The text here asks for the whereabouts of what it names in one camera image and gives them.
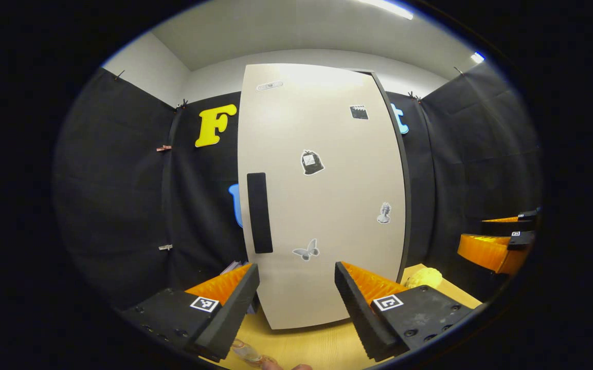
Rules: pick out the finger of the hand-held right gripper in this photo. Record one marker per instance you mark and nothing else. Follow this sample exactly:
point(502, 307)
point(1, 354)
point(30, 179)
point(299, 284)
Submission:
point(522, 239)
point(512, 227)

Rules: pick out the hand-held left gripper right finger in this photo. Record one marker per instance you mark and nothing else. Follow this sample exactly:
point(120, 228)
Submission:
point(360, 318)

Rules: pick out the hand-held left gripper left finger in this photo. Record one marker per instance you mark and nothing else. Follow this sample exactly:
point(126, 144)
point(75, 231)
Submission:
point(229, 318)

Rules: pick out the clear bottle with red label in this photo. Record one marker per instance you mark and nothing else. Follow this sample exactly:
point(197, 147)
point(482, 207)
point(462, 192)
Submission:
point(247, 352)

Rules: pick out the dark grey cabinet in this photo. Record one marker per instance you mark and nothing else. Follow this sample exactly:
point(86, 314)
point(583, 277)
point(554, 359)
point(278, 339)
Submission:
point(407, 205)

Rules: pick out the beige cabinet door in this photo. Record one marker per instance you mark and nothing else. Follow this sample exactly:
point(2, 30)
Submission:
point(327, 205)

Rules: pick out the white book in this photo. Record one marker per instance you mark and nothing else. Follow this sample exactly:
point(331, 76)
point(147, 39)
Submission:
point(232, 268)

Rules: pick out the yellow sponge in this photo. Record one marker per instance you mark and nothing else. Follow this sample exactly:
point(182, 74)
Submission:
point(424, 278)

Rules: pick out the black backdrop cloth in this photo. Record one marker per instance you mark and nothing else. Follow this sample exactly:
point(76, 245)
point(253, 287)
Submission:
point(121, 205)

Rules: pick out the small ceiling light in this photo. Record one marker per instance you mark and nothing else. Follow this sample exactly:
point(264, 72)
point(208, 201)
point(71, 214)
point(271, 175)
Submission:
point(477, 57)

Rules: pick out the pink clip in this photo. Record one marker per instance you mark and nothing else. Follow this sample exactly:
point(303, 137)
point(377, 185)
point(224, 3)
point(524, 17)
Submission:
point(164, 148)

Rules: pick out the long ceiling light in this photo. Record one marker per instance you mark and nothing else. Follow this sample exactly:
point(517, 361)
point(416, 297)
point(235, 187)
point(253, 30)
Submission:
point(386, 8)

